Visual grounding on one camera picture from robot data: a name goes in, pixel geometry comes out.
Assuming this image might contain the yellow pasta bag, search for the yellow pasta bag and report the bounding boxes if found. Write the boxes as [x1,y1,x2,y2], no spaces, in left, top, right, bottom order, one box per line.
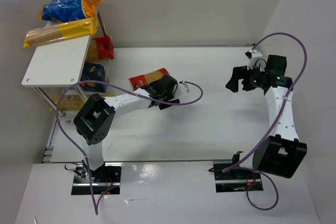
[54,93,114,111]

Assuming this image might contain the blue orange pasta bag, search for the blue orange pasta bag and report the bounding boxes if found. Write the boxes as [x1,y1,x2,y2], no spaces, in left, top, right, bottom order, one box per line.
[38,0,103,23]

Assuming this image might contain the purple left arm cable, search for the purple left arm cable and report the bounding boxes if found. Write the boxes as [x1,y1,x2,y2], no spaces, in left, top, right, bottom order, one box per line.
[56,81,204,216]

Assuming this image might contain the white metal shelf unit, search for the white metal shelf unit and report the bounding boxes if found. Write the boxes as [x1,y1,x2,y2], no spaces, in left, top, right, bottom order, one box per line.
[21,6,112,124]

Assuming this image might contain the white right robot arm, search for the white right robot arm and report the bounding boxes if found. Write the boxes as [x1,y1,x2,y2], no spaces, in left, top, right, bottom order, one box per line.
[226,50,307,178]

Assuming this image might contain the yellow spaghetti packet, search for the yellow spaghetti packet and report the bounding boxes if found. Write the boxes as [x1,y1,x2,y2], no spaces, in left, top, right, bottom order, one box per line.
[23,17,99,48]

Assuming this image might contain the dark blue pasta box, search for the dark blue pasta box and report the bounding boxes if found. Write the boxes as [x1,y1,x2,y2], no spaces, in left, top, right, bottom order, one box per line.
[80,62,109,93]

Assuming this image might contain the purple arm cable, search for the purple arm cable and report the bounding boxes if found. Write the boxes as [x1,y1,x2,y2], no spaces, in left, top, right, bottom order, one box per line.
[222,32,308,211]
[56,81,204,216]

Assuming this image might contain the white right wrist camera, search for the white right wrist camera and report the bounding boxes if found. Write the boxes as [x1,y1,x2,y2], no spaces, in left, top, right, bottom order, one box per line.
[245,49,263,70]

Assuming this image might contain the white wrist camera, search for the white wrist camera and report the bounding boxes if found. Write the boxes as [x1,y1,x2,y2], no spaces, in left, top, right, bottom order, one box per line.
[175,81,190,97]
[245,49,263,70]

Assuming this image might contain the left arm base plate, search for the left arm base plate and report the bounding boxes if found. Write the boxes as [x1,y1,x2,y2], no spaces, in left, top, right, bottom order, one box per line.
[64,162,122,196]

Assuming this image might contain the red fusilli pasta bag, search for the red fusilli pasta bag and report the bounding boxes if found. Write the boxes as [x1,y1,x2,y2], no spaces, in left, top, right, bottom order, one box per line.
[129,68,169,91]

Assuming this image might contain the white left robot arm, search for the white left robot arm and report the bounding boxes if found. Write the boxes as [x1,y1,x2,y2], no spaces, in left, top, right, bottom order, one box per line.
[74,75,180,182]

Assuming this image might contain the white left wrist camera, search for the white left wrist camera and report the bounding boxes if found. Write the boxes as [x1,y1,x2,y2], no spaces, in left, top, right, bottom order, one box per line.
[175,81,190,97]

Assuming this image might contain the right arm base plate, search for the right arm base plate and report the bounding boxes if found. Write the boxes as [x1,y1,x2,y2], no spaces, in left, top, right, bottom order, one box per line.
[208,151,263,193]

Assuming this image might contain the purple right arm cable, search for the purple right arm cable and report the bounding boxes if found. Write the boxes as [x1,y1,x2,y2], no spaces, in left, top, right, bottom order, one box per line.
[222,32,308,211]

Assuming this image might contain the red pasta bag on shelf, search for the red pasta bag on shelf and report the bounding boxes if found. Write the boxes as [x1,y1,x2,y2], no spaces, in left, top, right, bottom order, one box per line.
[85,36,114,62]

